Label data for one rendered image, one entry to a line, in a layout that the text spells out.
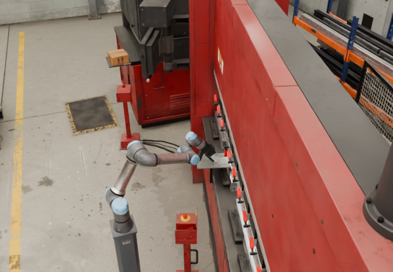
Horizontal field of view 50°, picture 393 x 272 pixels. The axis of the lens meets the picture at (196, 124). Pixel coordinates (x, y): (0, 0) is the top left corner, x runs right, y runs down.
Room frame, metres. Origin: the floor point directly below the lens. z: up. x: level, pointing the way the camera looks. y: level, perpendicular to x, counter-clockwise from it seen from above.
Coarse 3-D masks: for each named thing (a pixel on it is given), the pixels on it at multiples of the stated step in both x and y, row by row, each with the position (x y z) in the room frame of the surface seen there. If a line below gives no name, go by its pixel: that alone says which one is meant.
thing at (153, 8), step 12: (144, 0) 3.80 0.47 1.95; (156, 0) 3.80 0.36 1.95; (168, 0) 3.79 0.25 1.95; (144, 12) 3.64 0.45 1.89; (156, 12) 3.62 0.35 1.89; (168, 12) 3.70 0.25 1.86; (144, 24) 3.64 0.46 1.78; (156, 24) 3.62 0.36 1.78; (168, 24) 3.68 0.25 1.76; (168, 36) 4.01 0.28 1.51; (168, 48) 4.01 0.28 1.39; (168, 60) 4.02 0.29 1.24; (168, 72) 4.02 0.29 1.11
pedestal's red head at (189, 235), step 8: (176, 216) 2.25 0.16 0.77; (192, 216) 2.24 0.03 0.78; (176, 224) 2.18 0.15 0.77; (184, 224) 2.18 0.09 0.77; (192, 224) 2.18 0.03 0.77; (176, 232) 2.09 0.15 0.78; (184, 232) 2.08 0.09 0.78; (192, 232) 2.08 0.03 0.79; (176, 240) 2.08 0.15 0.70; (184, 240) 2.08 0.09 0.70; (192, 240) 2.08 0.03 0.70
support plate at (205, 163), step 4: (204, 156) 2.70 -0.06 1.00; (216, 156) 2.70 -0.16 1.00; (220, 156) 2.70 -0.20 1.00; (204, 160) 2.65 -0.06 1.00; (208, 160) 2.65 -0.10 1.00; (196, 164) 2.60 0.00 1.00; (200, 164) 2.59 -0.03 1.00; (204, 164) 2.59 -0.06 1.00; (208, 164) 2.59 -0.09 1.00; (212, 164) 2.59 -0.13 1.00; (220, 164) 2.59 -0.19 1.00; (224, 164) 2.59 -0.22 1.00; (228, 164) 2.59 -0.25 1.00; (200, 168) 2.55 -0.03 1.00; (204, 168) 2.55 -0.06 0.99
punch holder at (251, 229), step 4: (252, 216) 1.70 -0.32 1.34; (252, 220) 1.69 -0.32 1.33; (248, 224) 1.76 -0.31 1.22; (252, 224) 1.68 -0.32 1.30; (248, 228) 1.75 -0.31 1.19; (252, 228) 1.67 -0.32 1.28; (252, 232) 1.66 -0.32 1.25; (256, 232) 1.61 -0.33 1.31; (252, 236) 1.64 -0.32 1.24; (256, 236) 1.61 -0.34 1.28; (256, 240) 1.61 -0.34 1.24
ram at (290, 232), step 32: (224, 32) 2.97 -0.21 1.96; (224, 64) 2.91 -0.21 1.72; (224, 96) 2.86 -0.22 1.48; (256, 96) 1.85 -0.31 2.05; (256, 128) 1.79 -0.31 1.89; (256, 160) 1.73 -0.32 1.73; (288, 160) 1.27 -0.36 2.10; (256, 192) 1.67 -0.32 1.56; (288, 192) 1.21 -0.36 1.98; (288, 224) 1.16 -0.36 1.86; (288, 256) 1.11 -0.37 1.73; (320, 256) 0.86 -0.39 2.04
